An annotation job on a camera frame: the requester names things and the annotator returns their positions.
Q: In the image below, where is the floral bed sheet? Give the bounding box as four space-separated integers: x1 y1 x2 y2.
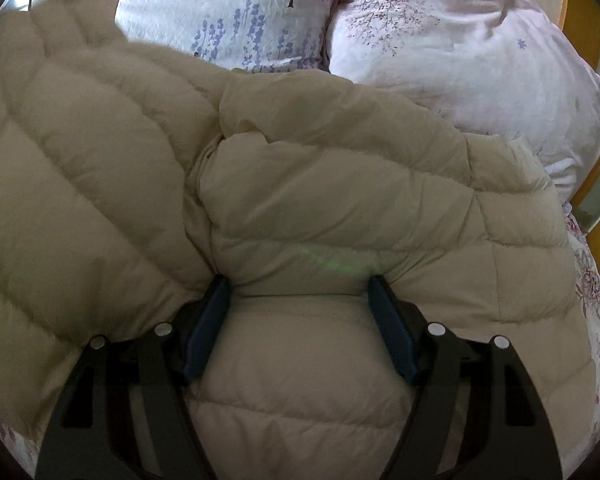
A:
0 204 600 477

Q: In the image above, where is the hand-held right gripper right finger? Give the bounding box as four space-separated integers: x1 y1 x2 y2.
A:
367 275 564 480

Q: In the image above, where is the beige quilted down jacket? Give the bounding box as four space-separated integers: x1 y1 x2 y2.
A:
0 0 600 480

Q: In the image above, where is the pink tree print pillow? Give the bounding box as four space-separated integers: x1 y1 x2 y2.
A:
325 0 600 203

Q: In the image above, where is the white lavender print pillow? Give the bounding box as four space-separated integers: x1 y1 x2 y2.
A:
116 0 344 73

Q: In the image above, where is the wooden glass door cabinet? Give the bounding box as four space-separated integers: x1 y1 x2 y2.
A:
557 0 600 277

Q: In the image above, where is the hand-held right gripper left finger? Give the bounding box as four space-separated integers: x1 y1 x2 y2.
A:
34 275 232 480

